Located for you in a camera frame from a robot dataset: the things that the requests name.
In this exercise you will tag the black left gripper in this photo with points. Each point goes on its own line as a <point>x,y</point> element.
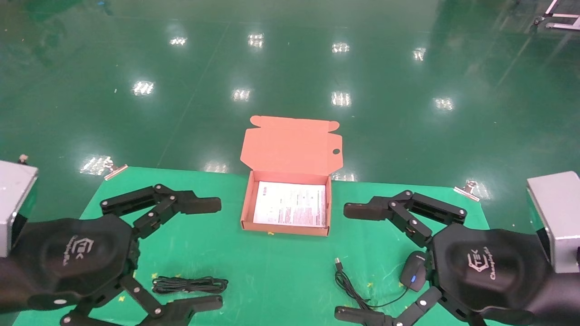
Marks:
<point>68,258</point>

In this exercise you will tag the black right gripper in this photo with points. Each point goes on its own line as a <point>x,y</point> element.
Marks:
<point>485,267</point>

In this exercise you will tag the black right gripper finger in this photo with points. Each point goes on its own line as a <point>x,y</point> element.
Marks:
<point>362,210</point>
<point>358,317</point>

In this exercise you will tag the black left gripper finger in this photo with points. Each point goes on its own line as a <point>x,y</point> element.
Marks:
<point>199,204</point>
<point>195,307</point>

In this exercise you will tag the open brown cardboard box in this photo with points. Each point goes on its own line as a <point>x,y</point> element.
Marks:
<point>290,147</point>

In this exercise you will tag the white printed instruction sheet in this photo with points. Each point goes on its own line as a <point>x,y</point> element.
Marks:
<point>290,203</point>

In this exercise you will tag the metal binder clip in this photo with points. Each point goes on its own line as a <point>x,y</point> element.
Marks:
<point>466,191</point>
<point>115,171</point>

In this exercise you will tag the green table cloth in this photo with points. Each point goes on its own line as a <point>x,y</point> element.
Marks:
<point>281,271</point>

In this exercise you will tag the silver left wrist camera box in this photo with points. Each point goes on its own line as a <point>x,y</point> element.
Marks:
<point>13,199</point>

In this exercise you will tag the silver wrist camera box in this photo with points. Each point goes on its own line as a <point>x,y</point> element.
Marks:
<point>559,217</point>
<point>13,199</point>

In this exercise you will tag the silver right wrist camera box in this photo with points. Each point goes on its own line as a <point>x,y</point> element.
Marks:
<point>559,217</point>

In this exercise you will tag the grey metal frame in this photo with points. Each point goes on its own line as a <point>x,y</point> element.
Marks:
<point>559,20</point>

